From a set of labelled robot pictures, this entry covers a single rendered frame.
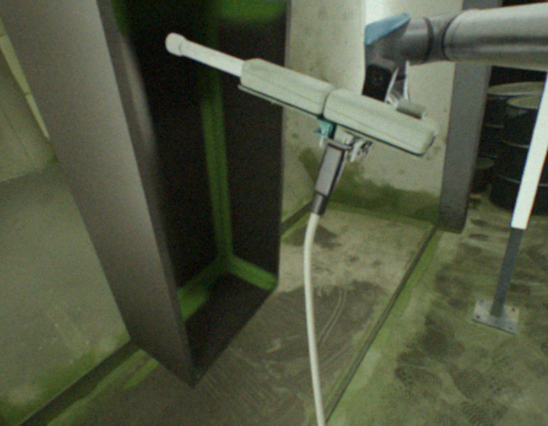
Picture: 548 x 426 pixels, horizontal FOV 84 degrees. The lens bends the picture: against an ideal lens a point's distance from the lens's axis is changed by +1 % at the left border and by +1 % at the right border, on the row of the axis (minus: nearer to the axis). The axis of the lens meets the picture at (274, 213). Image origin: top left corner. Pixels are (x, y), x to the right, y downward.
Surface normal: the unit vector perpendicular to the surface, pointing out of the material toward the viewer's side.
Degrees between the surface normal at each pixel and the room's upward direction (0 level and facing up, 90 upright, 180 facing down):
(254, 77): 90
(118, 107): 91
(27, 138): 90
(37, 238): 57
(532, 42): 87
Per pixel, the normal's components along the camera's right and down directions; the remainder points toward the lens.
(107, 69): -0.53, 0.47
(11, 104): 0.78, 0.19
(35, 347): 0.57, -0.33
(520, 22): -0.91, -0.31
